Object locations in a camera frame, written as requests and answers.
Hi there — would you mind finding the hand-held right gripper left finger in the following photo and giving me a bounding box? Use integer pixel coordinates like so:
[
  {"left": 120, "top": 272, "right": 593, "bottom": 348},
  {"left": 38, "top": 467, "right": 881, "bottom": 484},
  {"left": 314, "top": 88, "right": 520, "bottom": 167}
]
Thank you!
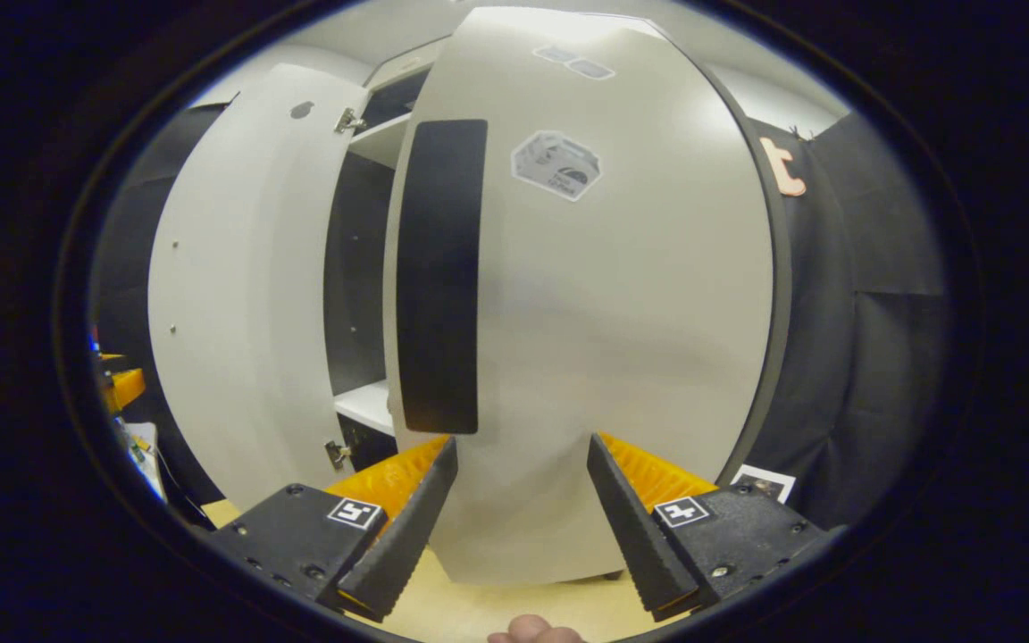
[{"left": 206, "top": 434, "right": 460, "bottom": 623}]

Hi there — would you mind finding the white product box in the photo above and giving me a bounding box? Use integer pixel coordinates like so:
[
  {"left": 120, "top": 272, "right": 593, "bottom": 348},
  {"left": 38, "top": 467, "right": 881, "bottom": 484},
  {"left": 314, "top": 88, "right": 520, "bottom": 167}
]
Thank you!
[{"left": 733, "top": 464, "right": 797, "bottom": 503}]

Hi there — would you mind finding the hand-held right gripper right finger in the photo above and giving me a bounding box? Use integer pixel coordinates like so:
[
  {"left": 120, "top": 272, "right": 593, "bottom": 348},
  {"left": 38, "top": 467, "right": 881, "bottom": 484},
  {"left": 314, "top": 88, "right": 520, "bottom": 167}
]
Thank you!
[{"left": 587, "top": 431, "right": 828, "bottom": 622}]

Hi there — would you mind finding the white printed packet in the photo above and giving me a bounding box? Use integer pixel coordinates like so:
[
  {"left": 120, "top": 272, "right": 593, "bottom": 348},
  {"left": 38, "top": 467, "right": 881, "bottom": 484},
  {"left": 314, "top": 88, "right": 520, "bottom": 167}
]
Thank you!
[{"left": 121, "top": 420, "right": 167, "bottom": 503}]

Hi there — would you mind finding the white shoe cabinet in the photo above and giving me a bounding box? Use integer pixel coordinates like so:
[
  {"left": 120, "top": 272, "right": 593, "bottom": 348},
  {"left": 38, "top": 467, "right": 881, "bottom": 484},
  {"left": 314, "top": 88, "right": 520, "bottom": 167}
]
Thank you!
[{"left": 325, "top": 36, "right": 792, "bottom": 488}]

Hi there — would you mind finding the black door handle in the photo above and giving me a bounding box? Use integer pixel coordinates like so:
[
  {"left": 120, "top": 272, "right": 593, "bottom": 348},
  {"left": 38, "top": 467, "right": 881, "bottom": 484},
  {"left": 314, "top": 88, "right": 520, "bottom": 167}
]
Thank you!
[{"left": 397, "top": 119, "right": 489, "bottom": 436}]

